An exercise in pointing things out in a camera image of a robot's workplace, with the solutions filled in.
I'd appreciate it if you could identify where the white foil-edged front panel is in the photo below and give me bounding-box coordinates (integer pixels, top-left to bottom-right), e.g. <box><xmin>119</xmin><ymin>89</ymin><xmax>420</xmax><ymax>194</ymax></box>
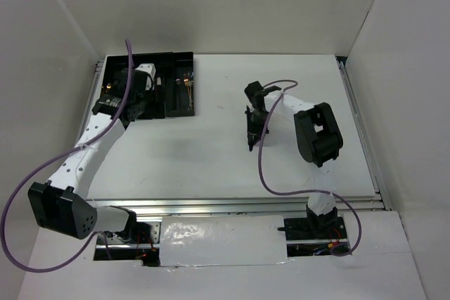
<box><xmin>160</xmin><ymin>215</ymin><xmax>289</xmax><ymax>267</ymax></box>

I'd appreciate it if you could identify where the silver ornate fork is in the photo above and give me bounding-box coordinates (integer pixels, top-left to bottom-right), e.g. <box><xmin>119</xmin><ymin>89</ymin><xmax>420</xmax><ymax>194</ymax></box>
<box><xmin>185</xmin><ymin>80</ymin><xmax>193</xmax><ymax>110</ymax></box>

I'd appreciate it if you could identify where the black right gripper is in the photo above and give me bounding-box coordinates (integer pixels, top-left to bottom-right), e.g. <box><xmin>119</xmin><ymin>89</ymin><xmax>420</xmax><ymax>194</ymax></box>
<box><xmin>245</xmin><ymin>110</ymin><xmax>271</xmax><ymax>145</ymax></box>

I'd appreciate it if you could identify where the aluminium right side rail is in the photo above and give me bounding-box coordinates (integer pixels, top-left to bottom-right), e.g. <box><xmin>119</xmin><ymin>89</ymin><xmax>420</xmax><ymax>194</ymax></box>
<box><xmin>335</xmin><ymin>56</ymin><xmax>393</xmax><ymax>211</ymax></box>

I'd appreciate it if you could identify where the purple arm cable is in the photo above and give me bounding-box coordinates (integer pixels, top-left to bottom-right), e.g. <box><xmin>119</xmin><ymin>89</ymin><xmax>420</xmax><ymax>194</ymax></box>
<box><xmin>258</xmin><ymin>80</ymin><xmax>364</xmax><ymax>256</ymax></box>
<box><xmin>0</xmin><ymin>38</ymin><xmax>136</xmax><ymax>273</ymax></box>

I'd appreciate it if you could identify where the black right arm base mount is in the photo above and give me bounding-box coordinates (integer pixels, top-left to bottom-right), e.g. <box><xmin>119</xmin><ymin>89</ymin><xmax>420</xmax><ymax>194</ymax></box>
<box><xmin>277</xmin><ymin>210</ymin><xmax>347</xmax><ymax>243</ymax></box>

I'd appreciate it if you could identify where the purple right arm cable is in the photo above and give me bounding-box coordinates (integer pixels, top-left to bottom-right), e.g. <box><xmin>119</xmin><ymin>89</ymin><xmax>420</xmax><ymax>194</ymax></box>
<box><xmin>258</xmin><ymin>80</ymin><xmax>364</xmax><ymax>256</ymax></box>

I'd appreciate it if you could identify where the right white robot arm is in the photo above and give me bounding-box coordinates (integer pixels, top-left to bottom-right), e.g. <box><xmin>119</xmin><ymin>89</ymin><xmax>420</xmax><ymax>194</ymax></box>
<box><xmin>244</xmin><ymin>79</ymin><xmax>343</xmax><ymax>238</ymax></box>

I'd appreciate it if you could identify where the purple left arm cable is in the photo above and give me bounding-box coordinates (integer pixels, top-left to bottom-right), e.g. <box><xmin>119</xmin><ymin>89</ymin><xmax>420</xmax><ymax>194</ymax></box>
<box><xmin>0</xmin><ymin>38</ymin><xmax>136</xmax><ymax>273</ymax></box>

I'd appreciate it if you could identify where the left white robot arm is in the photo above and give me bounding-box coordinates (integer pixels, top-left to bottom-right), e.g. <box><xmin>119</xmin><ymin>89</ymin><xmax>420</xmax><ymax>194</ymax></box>
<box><xmin>27</xmin><ymin>63</ymin><xmax>160</xmax><ymax>243</ymax></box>

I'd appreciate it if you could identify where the black cutlery organizer tray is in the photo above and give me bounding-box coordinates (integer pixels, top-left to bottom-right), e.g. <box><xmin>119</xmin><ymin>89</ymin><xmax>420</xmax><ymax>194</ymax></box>
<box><xmin>93</xmin><ymin>52</ymin><xmax>195</xmax><ymax>127</ymax></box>

